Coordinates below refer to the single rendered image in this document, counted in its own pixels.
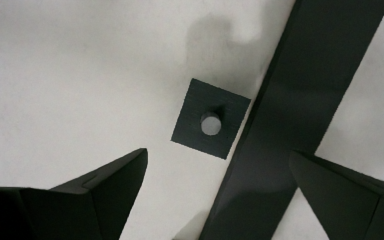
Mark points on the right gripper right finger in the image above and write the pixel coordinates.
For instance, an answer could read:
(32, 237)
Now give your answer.
(349, 205)

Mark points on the dark grey square block with round hole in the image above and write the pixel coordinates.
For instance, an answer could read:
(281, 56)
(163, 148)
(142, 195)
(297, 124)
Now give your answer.
(200, 98)

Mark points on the grey metal peg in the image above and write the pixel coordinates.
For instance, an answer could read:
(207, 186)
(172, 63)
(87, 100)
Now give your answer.
(210, 123)

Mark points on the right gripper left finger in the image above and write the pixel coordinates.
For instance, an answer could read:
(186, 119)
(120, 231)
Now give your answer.
(93, 206)

